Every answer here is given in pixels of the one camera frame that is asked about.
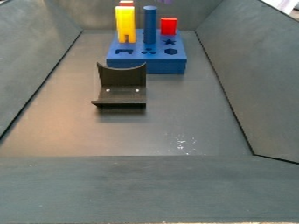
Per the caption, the purple three prong peg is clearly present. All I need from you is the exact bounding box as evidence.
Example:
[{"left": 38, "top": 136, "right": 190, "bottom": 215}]
[{"left": 158, "top": 0, "right": 174, "bottom": 4}]

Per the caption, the blue peg board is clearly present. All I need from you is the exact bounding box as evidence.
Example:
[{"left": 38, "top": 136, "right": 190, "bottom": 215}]
[{"left": 107, "top": 29, "right": 187, "bottom": 74}]

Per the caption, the black curved stand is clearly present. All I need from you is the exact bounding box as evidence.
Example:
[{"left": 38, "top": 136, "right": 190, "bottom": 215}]
[{"left": 91, "top": 64, "right": 147, "bottom": 107}]

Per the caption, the short red oval peg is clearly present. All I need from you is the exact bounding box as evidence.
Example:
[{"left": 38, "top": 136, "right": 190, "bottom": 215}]
[{"left": 161, "top": 17, "right": 178, "bottom": 35}]

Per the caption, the yellow arch peg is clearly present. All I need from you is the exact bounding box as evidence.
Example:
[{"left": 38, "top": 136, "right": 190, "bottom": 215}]
[{"left": 115, "top": 6, "right": 137, "bottom": 43}]

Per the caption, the blue cylinder peg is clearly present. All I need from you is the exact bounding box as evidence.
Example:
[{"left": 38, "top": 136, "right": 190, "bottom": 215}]
[{"left": 145, "top": 5, "right": 158, "bottom": 45}]

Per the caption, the tall red rectangular peg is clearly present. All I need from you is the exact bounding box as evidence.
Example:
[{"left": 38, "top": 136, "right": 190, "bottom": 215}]
[{"left": 119, "top": 0, "right": 135, "bottom": 7}]

